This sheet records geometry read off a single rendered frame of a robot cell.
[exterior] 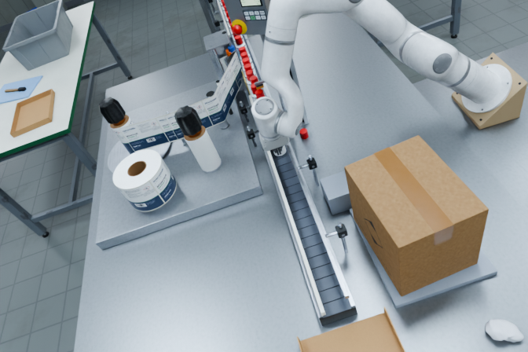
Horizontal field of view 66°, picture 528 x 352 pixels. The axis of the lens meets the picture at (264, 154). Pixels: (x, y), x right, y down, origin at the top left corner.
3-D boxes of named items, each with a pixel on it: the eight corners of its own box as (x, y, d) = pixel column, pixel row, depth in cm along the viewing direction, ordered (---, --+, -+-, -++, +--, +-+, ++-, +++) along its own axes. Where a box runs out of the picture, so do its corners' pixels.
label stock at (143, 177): (175, 166, 174) (161, 143, 164) (177, 202, 159) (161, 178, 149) (132, 181, 175) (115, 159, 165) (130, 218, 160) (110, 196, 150)
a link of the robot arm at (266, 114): (288, 121, 139) (264, 112, 142) (284, 100, 127) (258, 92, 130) (278, 141, 136) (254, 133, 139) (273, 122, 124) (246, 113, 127)
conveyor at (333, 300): (234, 50, 236) (232, 44, 233) (247, 45, 236) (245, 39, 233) (325, 323, 117) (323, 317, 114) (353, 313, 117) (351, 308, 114)
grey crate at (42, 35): (33, 40, 342) (15, 16, 326) (78, 22, 343) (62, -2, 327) (22, 75, 298) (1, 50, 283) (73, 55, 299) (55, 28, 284)
